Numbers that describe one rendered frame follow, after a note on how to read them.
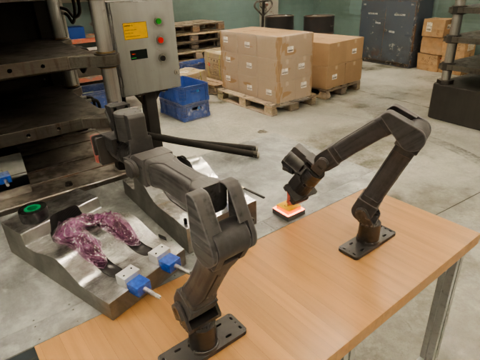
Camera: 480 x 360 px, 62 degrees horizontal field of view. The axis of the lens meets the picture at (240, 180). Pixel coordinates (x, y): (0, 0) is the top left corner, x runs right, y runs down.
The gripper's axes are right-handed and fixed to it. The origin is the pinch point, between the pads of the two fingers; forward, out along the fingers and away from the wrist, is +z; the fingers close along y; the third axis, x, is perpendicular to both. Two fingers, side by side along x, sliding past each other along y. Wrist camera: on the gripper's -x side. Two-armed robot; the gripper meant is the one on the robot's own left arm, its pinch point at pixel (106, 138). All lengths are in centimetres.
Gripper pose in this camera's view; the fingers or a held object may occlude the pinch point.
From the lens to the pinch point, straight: 105.2
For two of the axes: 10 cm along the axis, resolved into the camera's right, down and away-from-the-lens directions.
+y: -7.9, 3.0, -5.4
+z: -6.2, -2.9, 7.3
